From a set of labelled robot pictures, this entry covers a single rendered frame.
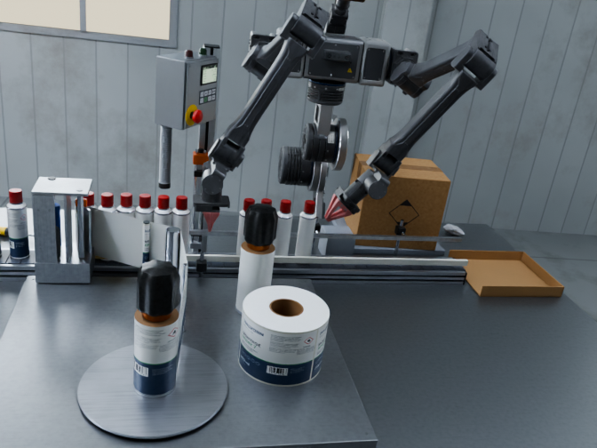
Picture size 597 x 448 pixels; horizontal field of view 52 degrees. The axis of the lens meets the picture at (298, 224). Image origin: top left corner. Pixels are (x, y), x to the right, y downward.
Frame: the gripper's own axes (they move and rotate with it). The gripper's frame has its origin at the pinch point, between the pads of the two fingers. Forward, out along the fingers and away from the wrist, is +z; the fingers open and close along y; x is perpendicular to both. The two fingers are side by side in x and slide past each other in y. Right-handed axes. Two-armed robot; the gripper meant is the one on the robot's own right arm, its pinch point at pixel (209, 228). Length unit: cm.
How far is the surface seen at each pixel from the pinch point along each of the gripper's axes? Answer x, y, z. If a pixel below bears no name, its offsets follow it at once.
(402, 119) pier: 232, 147, 20
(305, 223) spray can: 4.4, 29.3, -0.4
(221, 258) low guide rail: 2.0, 4.3, 10.7
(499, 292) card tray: -6, 94, 17
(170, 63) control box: 7.9, -12.5, -44.6
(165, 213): 3.5, -12.6, -2.7
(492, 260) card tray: 19, 105, 19
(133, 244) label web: -5.7, -21.0, 3.0
